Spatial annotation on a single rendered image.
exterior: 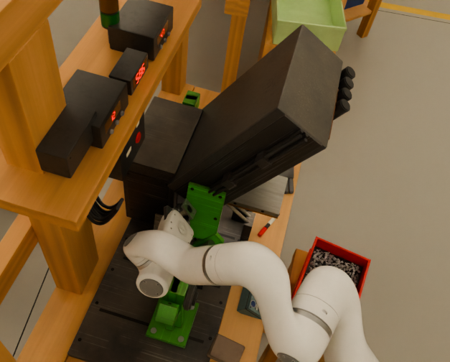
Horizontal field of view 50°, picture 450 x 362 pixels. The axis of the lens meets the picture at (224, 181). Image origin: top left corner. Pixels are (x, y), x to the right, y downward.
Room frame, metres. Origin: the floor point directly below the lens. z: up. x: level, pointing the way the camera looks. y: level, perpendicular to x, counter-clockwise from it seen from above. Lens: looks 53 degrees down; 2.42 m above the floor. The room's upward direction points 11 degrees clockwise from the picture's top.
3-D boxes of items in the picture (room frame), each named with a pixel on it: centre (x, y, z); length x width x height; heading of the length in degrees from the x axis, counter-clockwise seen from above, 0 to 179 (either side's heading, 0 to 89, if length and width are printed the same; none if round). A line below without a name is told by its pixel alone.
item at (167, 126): (1.04, 0.22, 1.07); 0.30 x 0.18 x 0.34; 173
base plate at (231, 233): (0.92, 0.10, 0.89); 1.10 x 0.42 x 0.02; 173
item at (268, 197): (0.99, -0.01, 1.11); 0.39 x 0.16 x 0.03; 83
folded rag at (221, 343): (0.49, -0.10, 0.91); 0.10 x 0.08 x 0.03; 75
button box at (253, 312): (0.69, -0.17, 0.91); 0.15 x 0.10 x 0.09; 173
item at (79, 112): (0.66, 0.35, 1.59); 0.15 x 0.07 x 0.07; 173
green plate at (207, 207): (0.84, 0.05, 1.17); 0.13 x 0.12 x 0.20; 173
